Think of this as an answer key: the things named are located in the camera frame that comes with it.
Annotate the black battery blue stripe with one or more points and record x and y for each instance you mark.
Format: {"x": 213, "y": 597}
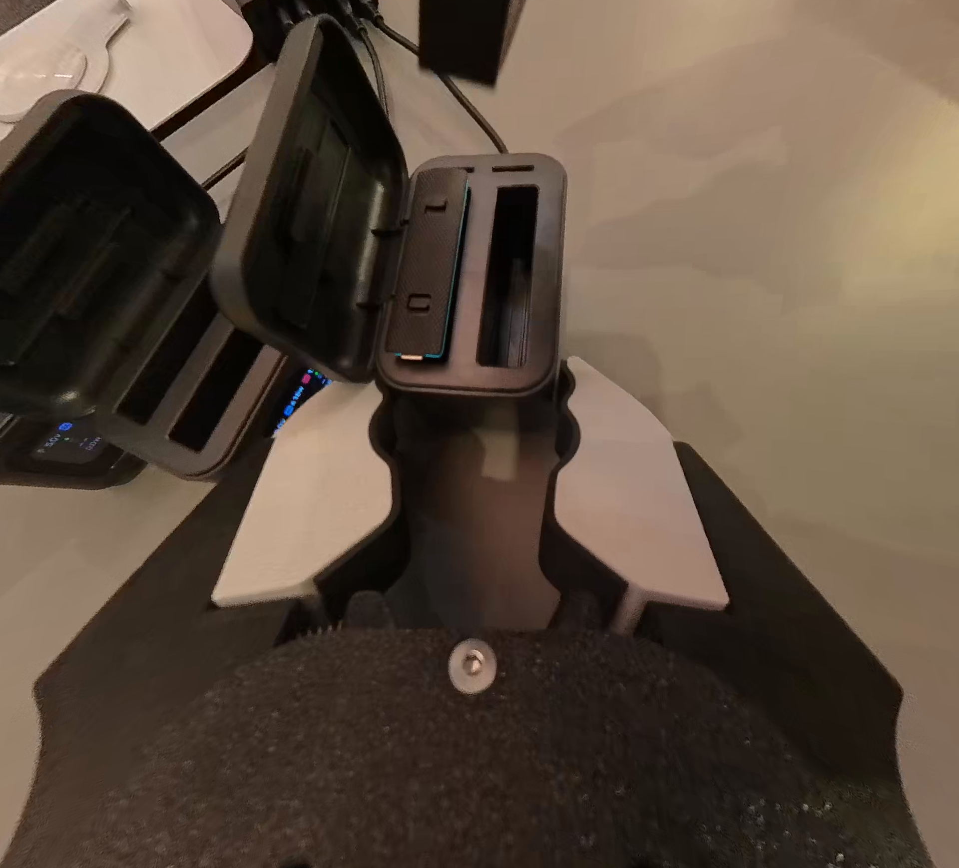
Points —
{"x": 427, "y": 261}

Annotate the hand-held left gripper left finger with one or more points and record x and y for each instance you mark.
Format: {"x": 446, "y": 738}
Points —
{"x": 307, "y": 524}

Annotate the white base mat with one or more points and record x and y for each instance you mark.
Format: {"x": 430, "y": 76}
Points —
{"x": 180, "y": 44}

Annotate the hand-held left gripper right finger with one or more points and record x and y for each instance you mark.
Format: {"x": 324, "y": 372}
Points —
{"x": 645, "y": 509}

